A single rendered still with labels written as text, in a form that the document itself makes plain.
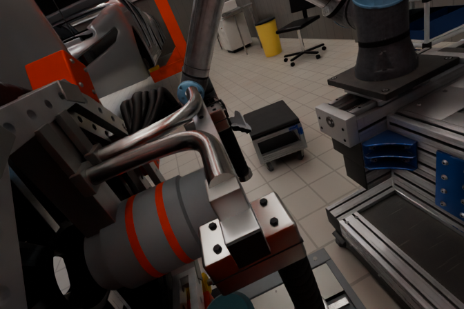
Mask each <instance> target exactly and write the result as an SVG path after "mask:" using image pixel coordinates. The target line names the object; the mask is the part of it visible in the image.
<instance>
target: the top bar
mask: <svg viewBox="0 0 464 309"><path fill-rule="evenodd" d="M201 97H202V96H201ZM193 120H194V124H195V129H196V130H202V131H205V132H208V133H210V134H212V135H213V136H215V137H216V138H217V139H218V140H219V142H220V143H221V144H222V146H223V148H224V150H225V152H226V149H225V147H224V145H223V143H222V140H221V138H220V136H219V134H218V132H217V130H216V127H215V125H214V123H213V120H212V118H211V116H210V114H209V112H208V110H207V108H206V105H205V103H204V101H203V99H202V107H201V109H200V111H199V112H198V113H197V114H196V115H195V116H194V118H193ZM226 155H227V157H228V158H229V156H228V154H227V152H226ZM229 161H230V163H231V160H230V159H229ZM231 166H232V168H233V170H234V173H235V175H236V177H237V178H238V176H237V174H236V172H235V169H234V167H233V164H232V163H231ZM238 181H239V183H240V180H239V178H238ZM240 185H241V187H242V184H241V183H240ZM242 190H243V192H244V195H245V197H246V199H247V201H248V203H249V200H248V198H247V196H246V193H245V191H244V189H243V187H242ZM249 205H250V208H249V209H248V210H245V211H244V212H241V213H239V214H237V215H235V216H233V217H231V218H229V219H226V220H224V221H221V222H220V220H219V223H220V228H221V231H222V236H223V240H224V245H225V246H226V248H227V249H228V251H229V253H230V254H231V256H232V257H233V260H234V262H235V263H236V265H237V266H238V268H239V269H241V268H243V267H245V266H247V265H249V264H250V263H253V262H255V261H257V260H259V259H261V258H263V257H265V256H267V255H269V254H271V252H270V251H271V249H270V247H269V244H268V242H267V240H266V238H265V235H264V233H263V231H262V229H261V227H260V224H259V223H258V220H257V218H256V216H255V213H254V211H253V209H252V207H251V204H250V203H249Z"/></svg>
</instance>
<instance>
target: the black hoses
mask: <svg viewBox="0 0 464 309"><path fill-rule="evenodd" d="M181 107H182V105H181V103H180V102H179V103H178V102H177V101H176V99H175V98H174V96H173V95H172V94H171V93H170V92H169V91H168V90H167V89H166V88H164V87H159V88H158V89H152V90H150V91H143V92H142V91H139V92H135V93H134V94H133V95H132V98H131V99H127V100H125V101H122V103H121V105H120V110H121V114H122V117H123V120H124V123H125V126H126V129H127V131H128V135H130V134H132V133H134V132H137V131H138V130H141V129H142V128H145V127H146V126H149V125H151V124H152V123H155V122H156V121H159V120H160V119H163V118H164V117H167V116H168V115H170V114H172V113H174V112H175V111H176V110H179V109H180V108H181Z"/></svg>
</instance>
